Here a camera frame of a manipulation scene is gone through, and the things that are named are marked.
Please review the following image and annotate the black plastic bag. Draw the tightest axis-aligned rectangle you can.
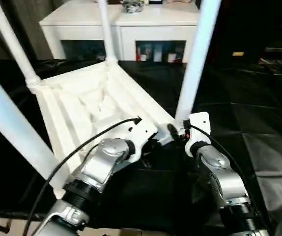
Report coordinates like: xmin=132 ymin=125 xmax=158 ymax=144
xmin=121 ymin=0 xmax=145 ymax=13

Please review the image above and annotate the black right camera cable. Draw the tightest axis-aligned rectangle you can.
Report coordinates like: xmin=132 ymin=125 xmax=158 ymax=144
xmin=184 ymin=120 xmax=274 ymax=236

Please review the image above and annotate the white jar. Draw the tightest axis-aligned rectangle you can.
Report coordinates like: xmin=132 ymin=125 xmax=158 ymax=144
xmin=153 ymin=46 xmax=163 ymax=61

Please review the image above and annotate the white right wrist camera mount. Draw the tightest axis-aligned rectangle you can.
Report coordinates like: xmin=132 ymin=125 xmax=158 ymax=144
xmin=184 ymin=112 xmax=212 ymax=158

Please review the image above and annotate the white plastic table top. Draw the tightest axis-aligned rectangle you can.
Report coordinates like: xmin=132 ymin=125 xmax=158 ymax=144
xmin=27 ymin=60 xmax=181 ymax=200

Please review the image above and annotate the white sideboard cabinet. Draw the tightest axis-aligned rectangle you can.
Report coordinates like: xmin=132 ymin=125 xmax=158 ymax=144
xmin=39 ymin=2 xmax=200 ymax=63

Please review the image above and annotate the white plastic table leg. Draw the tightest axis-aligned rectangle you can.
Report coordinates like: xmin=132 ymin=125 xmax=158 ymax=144
xmin=174 ymin=0 xmax=222 ymax=131
xmin=97 ymin=0 xmax=119 ymax=66
xmin=0 ymin=62 xmax=69 ymax=195
xmin=0 ymin=0 xmax=43 ymax=89

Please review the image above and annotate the black left camera cable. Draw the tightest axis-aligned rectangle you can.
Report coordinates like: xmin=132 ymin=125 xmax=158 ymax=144
xmin=23 ymin=117 xmax=143 ymax=236

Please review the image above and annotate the black camera cable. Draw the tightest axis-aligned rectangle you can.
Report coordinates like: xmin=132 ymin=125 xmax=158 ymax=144
xmin=184 ymin=120 xmax=274 ymax=236
xmin=23 ymin=117 xmax=143 ymax=236

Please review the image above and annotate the black work mat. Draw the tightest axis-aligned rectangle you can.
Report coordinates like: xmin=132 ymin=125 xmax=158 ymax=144
xmin=0 ymin=58 xmax=282 ymax=236

